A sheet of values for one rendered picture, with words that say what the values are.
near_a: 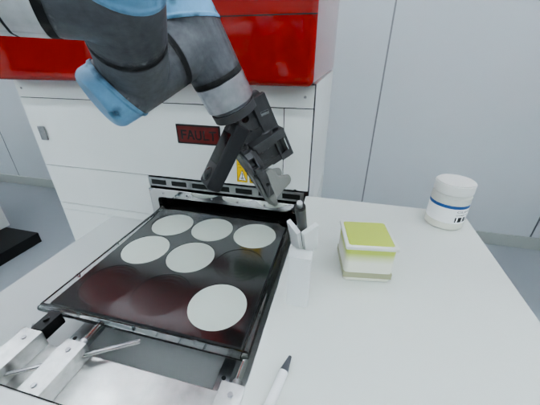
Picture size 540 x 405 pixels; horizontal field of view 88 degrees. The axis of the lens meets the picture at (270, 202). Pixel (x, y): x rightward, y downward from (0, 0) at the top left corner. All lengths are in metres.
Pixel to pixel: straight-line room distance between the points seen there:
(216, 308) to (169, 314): 0.08
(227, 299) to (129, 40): 0.40
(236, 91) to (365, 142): 1.83
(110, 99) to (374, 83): 1.90
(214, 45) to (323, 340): 0.39
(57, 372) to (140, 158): 0.54
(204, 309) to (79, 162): 0.66
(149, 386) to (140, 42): 0.41
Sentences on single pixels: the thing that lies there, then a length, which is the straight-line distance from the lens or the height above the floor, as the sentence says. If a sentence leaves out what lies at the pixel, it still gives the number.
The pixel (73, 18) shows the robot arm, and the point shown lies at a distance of 0.28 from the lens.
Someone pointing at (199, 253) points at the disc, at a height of 0.90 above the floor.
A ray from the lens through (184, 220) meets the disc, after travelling 0.75.
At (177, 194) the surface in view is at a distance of 0.83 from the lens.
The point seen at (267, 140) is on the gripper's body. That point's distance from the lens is 0.46.
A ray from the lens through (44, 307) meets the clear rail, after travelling 0.63.
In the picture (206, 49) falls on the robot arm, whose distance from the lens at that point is 0.41.
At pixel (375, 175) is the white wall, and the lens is 2.28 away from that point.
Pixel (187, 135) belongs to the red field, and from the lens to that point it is 0.75.
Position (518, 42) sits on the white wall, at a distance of 2.31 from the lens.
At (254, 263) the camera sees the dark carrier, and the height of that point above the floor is 0.90.
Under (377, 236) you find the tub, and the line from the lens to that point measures 0.46.
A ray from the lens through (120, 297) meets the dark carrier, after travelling 0.58.
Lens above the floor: 1.28
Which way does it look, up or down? 28 degrees down
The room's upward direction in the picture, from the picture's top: straight up
